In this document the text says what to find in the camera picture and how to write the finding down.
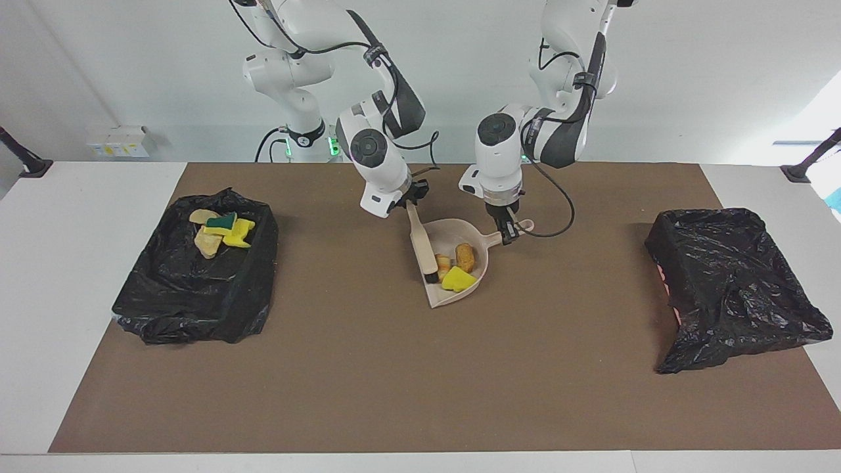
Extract beige plastic dustpan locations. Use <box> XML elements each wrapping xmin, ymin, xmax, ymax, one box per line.
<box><xmin>413</xmin><ymin>218</ymin><xmax>535</xmax><ymax>309</ymax></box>

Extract beige hand brush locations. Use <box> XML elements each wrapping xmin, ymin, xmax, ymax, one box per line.
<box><xmin>405</xmin><ymin>200</ymin><xmax>440</xmax><ymax>284</ymax></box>

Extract green and yellow sponge piece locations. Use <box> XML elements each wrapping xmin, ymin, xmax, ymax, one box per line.
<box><xmin>204</xmin><ymin>211</ymin><xmax>239</xmax><ymax>237</ymax></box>

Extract black bag lined pink bin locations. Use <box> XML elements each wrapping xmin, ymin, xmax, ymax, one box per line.
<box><xmin>644</xmin><ymin>208</ymin><xmax>834</xmax><ymax>375</ymax></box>

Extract brown table mat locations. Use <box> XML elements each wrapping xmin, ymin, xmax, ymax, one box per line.
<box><xmin>49</xmin><ymin>162</ymin><xmax>841</xmax><ymax>454</ymax></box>

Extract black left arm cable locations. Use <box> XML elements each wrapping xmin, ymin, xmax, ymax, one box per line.
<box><xmin>522</xmin><ymin>154</ymin><xmax>577</xmax><ymax>239</ymax></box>

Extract black base power cable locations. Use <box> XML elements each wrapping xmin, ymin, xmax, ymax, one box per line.
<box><xmin>255</xmin><ymin>127</ymin><xmax>290</xmax><ymax>163</ymax></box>

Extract black camera stand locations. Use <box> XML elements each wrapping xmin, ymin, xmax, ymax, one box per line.
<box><xmin>781</xmin><ymin>127</ymin><xmax>841</xmax><ymax>183</ymax></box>
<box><xmin>0</xmin><ymin>125</ymin><xmax>54</xmax><ymax>179</ymax></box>

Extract white wall power box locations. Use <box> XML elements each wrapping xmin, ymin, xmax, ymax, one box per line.
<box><xmin>87</xmin><ymin>125</ymin><xmax>152</xmax><ymax>158</ymax></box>

